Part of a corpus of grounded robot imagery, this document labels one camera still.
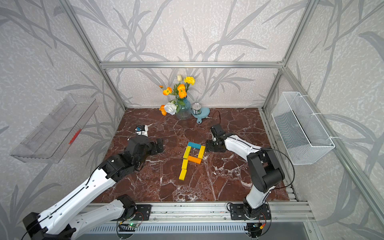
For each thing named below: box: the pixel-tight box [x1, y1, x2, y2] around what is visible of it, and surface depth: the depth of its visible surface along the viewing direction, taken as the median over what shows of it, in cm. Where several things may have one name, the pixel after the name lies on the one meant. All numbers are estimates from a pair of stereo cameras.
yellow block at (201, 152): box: [198, 145, 206, 160], surface depth 98 cm
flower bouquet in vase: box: [159, 74, 196, 121], surface depth 87 cm
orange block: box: [187, 155, 202, 165], surface depth 93 cm
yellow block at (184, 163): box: [181, 159, 188, 169], surface depth 91 cm
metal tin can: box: [191, 102, 202, 116], surface depth 117 cm
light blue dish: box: [191, 107, 211, 124], surface depth 118 cm
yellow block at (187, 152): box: [183, 145, 192, 160], surface depth 97 cm
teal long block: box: [187, 142, 202, 150], surface depth 100 cm
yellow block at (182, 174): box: [178, 168, 188, 181], surface depth 88 cm
